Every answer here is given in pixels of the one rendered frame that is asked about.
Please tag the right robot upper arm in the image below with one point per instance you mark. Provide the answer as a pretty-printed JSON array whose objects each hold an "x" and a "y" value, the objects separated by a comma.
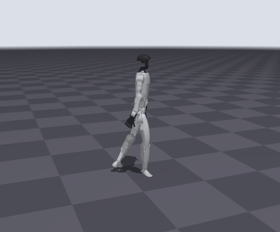
[{"x": 139, "y": 84}]

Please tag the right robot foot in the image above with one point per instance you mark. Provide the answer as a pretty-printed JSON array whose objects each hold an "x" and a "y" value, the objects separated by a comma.
[{"x": 146, "y": 173}]

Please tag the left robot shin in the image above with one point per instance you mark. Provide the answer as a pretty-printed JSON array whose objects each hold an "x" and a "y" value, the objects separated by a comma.
[{"x": 125, "y": 147}]

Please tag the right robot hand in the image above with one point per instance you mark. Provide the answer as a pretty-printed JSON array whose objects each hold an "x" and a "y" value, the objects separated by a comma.
[{"x": 130, "y": 121}]

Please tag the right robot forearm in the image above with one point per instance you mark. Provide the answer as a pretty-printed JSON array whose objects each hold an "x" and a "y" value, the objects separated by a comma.
[{"x": 136, "y": 105}]

